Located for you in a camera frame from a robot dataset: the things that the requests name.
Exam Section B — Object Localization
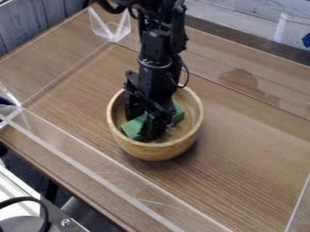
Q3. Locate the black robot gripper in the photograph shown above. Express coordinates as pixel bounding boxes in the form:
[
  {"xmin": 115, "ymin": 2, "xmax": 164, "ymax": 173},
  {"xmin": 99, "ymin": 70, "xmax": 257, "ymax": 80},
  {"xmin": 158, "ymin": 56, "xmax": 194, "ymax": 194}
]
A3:
[{"xmin": 124, "ymin": 58, "xmax": 182, "ymax": 141}]

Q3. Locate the black cable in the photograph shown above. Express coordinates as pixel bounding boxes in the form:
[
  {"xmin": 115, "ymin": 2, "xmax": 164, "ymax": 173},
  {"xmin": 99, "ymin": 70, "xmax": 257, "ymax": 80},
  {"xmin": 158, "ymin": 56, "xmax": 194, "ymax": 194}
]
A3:
[{"xmin": 0, "ymin": 196, "xmax": 52, "ymax": 232}]

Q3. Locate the grey metal bracket with screw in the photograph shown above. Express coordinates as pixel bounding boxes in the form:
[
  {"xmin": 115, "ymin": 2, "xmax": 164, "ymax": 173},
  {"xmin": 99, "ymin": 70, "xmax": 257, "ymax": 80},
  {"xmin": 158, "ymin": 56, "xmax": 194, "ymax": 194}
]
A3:
[{"xmin": 42, "ymin": 198, "xmax": 90, "ymax": 232}]

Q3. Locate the clear acrylic front wall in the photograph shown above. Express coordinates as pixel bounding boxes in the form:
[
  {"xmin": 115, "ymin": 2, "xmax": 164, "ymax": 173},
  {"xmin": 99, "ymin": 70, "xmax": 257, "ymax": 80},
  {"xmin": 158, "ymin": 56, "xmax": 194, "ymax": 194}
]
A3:
[{"xmin": 0, "ymin": 93, "xmax": 231, "ymax": 232}]

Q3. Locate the blue object at edge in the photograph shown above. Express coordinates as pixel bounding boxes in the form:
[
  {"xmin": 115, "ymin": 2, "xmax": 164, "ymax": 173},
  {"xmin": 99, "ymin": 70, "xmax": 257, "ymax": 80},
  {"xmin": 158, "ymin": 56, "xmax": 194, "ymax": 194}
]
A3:
[{"xmin": 302, "ymin": 33, "xmax": 310, "ymax": 48}]

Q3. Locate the clear acrylic corner bracket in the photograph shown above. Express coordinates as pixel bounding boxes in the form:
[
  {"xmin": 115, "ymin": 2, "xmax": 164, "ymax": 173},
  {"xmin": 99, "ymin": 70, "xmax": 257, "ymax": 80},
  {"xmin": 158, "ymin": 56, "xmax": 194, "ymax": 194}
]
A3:
[{"xmin": 87, "ymin": 7, "xmax": 132, "ymax": 43}]

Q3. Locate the brown wooden bowl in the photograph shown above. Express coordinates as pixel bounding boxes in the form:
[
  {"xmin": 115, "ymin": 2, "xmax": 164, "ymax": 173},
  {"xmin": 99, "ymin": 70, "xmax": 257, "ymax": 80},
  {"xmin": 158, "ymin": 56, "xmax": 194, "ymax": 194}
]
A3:
[{"xmin": 107, "ymin": 88, "xmax": 203, "ymax": 161}]

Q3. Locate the green rectangular block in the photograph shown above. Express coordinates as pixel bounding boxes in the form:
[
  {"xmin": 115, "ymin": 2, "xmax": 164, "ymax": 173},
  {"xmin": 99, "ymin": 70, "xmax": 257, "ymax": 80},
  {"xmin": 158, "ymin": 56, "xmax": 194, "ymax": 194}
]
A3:
[{"xmin": 120, "ymin": 101, "xmax": 186, "ymax": 142}]

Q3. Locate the white container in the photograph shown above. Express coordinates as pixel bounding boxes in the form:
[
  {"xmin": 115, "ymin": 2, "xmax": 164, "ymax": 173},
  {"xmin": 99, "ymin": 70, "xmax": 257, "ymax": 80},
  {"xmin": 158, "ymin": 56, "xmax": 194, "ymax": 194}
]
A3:
[{"xmin": 274, "ymin": 13, "xmax": 310, "ymax": 51}]

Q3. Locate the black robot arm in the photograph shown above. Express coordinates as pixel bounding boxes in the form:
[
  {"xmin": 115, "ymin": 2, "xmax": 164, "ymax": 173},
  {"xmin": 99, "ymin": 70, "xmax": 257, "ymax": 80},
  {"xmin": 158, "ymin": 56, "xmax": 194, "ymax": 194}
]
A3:
[{"xmin": 96, "ymin": 0, "xmax": 189, "ymax": 140}]

